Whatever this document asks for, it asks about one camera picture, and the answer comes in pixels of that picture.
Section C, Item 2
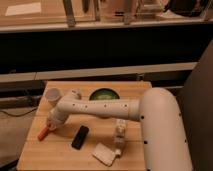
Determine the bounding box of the white paper cup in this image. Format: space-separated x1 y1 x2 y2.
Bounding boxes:
45 88 61 107

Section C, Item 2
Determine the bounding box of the green bowl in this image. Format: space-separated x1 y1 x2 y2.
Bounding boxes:
89 88 120 100

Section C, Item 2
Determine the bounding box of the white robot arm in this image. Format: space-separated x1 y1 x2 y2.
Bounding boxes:
47 88 193 171

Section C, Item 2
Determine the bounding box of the black cable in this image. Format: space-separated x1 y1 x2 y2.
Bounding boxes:
0 105 39 118

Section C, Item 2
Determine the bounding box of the clear plastic bottle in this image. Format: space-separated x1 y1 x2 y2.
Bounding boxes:
114 119 126 157

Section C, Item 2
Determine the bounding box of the white paper sheet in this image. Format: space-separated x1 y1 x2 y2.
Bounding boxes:
5 2 41 16

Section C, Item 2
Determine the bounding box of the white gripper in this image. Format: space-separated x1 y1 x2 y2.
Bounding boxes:
46 113 66 131

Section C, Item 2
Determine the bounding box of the black rectangular block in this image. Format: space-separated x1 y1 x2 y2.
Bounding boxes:
71 126 89 150

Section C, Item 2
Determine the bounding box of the white folded cloth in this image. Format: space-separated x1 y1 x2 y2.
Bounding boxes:
92 143 116 167

